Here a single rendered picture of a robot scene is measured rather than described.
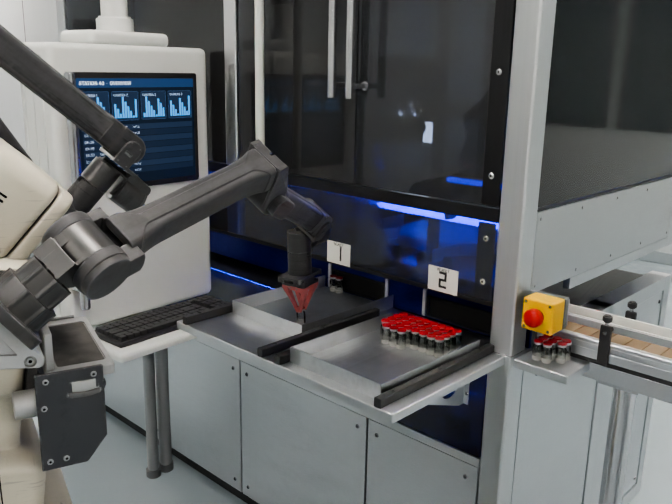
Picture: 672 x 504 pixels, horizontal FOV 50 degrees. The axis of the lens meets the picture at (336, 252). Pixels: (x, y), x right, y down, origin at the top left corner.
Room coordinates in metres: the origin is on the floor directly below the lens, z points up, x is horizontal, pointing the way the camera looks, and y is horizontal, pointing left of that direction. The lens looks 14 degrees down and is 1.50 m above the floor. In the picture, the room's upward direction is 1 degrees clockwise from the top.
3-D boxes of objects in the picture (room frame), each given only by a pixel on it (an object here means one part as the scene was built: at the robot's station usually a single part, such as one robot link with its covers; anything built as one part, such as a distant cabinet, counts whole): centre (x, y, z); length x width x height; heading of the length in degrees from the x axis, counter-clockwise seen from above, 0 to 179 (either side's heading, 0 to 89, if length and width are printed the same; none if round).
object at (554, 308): (1.47, -0.46, 1.00); 0.08 x 0.07 x 0.07; 137
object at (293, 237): (1.66, 0.09, 1.10); 0.07 x 0.06 x 0.07; 150
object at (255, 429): (2.56, 0.01, 0.44); 2.06 x 1.00 x 0.88; 47
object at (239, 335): (1.62, -0.02, 0.87); 0.70 x 0.48 x 0.02; 47
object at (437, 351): (1.54, -0.18, 0.90); 0.18 x 0.02 x 0.05; 46
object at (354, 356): (1.47, -0.12, 0.90); 0.34 x 0.26 x 0.04; 136
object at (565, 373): (1.49, -0.50, 0.87); 0.14 x 0.13 x 0.02; 137
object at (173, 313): (1.88, 0.47, 0.82); 0.40 x 0.14 x 0.02; 141
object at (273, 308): (1.79, 0.05, 0.90); 0.34 x 0.26 x 0.04; 137
